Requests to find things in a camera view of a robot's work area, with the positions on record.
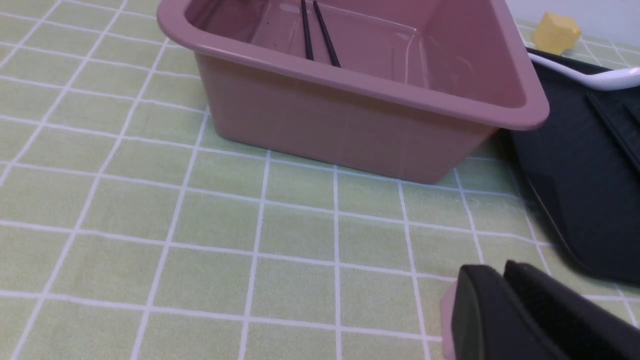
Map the black chopstick in bin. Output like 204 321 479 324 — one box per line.
301 0 314 61
313 0 341 68

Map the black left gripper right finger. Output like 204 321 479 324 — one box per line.
503 260 640 360

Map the green checkered tablecloth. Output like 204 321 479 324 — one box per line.
0 0 639 360

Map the pink plastic bin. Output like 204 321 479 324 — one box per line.
156 0 549 183

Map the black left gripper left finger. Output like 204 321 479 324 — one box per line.
439 264 569 360

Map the yellow cube block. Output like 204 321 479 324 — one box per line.
532 11 582 56

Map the black plastic tray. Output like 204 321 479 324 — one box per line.
510 64 640 286

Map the white ceramic spoon far left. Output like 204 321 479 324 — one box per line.
528 53 640 91

